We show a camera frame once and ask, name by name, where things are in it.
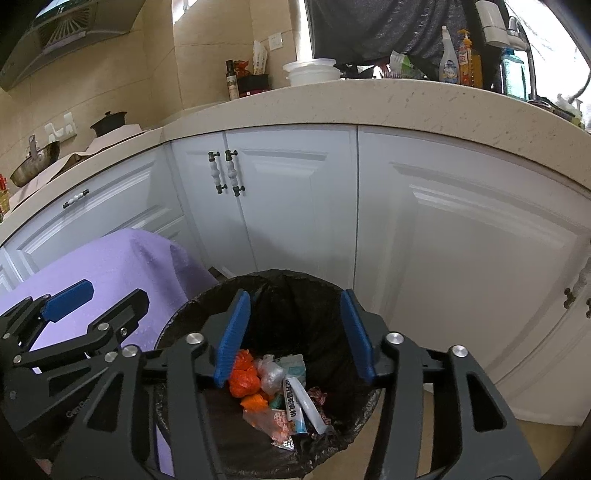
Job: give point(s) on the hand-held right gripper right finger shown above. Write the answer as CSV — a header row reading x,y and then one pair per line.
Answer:
x,y
358,337

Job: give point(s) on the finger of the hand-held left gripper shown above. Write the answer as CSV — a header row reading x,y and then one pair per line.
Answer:
x,y
124,314
69,296

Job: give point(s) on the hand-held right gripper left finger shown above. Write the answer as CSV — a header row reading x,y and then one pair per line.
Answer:
x,y
233,341

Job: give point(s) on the red plastic bag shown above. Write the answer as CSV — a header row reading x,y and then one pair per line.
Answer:
x,y
244,374

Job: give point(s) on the clear white plastic bag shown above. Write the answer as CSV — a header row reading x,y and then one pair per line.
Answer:
x,y
271,374

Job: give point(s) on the orange plastic bag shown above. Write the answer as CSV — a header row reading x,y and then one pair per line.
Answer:
x,y
255,401

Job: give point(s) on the trash bin with black bag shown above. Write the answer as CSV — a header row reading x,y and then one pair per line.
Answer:
x,y
295,314

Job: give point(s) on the long grey powder sachet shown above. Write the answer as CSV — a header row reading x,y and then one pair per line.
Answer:
x,y
302,406

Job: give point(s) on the clear orange-dotted packet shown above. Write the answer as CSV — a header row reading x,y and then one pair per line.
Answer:
x,y
270,422

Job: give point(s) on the silver foil wrapper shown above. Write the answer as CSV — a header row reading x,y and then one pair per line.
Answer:
x,y
284,444

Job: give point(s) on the purple tablecloth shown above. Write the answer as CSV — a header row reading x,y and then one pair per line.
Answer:
x,y
115,263

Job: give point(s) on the white cabinet door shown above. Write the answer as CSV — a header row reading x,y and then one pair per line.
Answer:
x,y
295,217
115,203
461,258
198,217
554,369

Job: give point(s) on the cluster of condiment bottles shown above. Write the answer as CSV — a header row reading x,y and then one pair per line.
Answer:
x,y
3,198

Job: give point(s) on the metal wok pan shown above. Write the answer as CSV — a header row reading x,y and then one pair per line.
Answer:
x,y
34,166

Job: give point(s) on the black cooking pot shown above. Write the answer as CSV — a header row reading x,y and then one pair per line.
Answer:
x,y
108,124

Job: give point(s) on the beige kitchen countertop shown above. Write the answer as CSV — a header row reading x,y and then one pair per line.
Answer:
x,y
392,104

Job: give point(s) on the dark glass bottle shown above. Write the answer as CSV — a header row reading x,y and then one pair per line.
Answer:
x,y
232,83

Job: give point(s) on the black storage container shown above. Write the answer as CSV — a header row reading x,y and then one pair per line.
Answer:
x,y
254,86

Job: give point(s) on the grey range hood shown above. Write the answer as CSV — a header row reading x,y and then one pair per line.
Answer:
x,y
60,37

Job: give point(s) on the white bucket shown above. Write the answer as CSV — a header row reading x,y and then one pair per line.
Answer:
x,y
311,73

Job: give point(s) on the green white package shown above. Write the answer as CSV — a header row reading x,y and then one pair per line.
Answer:
x,y
404,67

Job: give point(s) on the white spray bottle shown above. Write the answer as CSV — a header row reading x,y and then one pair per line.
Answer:
x,y
449,64

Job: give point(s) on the blue liquid bottle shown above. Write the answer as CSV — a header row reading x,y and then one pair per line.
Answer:
x,y
513,76

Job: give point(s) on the dark curtain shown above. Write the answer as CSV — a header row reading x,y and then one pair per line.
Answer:
x,y
383,27

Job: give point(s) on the metal faucet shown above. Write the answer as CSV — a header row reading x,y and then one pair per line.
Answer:
x,y
528,60

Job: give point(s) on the white faucet water filter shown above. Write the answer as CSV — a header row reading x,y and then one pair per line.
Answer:
x,y
491,21

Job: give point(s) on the white double wall socket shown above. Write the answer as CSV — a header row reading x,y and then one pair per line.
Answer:
x,y
62,127

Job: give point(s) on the white single wall socket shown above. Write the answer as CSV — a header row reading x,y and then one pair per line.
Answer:
x,y
276,40

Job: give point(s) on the white window frame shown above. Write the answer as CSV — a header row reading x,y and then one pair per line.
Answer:
x,y
300,32

